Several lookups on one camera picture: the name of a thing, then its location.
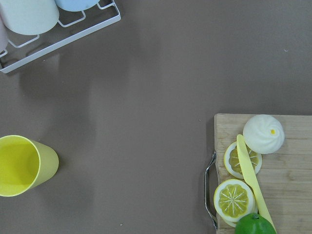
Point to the upper lemon slice toy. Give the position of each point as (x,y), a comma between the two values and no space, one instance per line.
(232,164)

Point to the lemon slice toy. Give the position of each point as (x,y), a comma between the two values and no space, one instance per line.
(232,164)
(233,199)

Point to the lower lemon slice toy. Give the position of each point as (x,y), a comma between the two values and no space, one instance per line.
(233,199)

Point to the light blue cup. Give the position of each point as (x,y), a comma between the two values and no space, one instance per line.
(75,5)

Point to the wooden cutting board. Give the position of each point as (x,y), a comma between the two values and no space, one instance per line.
(285,177)

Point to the green lime toy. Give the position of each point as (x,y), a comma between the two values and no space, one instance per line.
(254,224)

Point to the cream white cup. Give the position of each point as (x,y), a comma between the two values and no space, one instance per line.
(29,17)

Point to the pale pink cup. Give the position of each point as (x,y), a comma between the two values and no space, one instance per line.
(3,37)

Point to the white wire cup rack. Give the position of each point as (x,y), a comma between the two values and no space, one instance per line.
(71,26)

